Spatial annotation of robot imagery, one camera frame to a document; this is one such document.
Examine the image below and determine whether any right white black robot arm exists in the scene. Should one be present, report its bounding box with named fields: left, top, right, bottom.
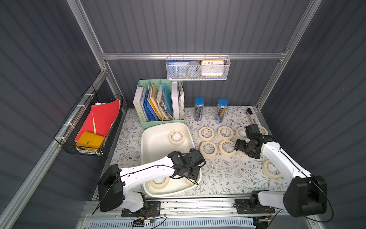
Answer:
left=234, top=124, right=331, bottom=218

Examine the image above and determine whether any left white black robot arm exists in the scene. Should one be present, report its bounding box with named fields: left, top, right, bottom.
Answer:
left=95, top=148, right=206, bottom=214

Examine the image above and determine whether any blue box in basket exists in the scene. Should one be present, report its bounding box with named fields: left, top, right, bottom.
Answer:
left=166, top=60, right=190, bottom=79

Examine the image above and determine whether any grey tape roll in basket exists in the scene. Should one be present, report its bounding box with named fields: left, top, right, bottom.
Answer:
left=186, top=61, right=201, bottom=79

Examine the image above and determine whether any black white stapler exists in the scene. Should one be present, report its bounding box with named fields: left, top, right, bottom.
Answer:
left=246, top=108, right=256, bottom=125

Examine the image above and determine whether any floral table mat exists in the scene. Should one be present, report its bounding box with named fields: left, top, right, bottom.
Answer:
left=106, top=106, right=289, bottom=196

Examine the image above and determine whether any right blue-capped pencil tube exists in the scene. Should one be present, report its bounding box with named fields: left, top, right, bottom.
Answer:
left=216, top=98, right=228, bottom=123

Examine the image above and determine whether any blue-capped pencil tube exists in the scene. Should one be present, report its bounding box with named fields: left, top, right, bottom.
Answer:
left=194, top=97, right=205, bottom=122
left=216, top=98, right=228, bottom=123

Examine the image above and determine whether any left blue-capped pencil tube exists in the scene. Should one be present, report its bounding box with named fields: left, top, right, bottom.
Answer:
left=194, top=97, right=205, bottom=122

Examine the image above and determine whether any mint green file organizer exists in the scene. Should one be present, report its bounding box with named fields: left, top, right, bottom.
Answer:
left=137, top=79, right=185, bottom=129

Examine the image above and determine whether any white binder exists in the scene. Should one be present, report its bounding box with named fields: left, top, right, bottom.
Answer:
left=171, top=82, right=181, bottom=120

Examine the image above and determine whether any white workspace book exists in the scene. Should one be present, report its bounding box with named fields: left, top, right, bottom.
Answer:
left=133, top=86, right=148, bottom=122

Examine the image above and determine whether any yellow white alarm clock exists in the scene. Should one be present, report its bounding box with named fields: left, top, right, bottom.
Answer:
left=201, top=60, right=225, bottom=77

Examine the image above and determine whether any red paper folder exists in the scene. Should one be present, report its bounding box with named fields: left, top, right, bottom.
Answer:
left=74, top=99, right=121, bottom=142

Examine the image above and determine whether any yellow wallet notebook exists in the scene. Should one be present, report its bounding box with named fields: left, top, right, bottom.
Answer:
left=76, top=132, right=105, bottom=149

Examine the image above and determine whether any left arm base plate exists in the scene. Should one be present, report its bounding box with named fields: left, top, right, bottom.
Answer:
left=121, top=201, right=161, bottom=218

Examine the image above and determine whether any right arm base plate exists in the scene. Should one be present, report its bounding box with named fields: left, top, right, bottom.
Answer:
left=233, top=198, right=275, bottom=214

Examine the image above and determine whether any white wire hanging basket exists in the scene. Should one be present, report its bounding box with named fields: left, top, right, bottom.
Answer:
left=165, top=55, right=231, bottom=81

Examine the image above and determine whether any black wire side basket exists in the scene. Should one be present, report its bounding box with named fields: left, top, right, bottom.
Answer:
left=54, top=87, right=124, bottom=156

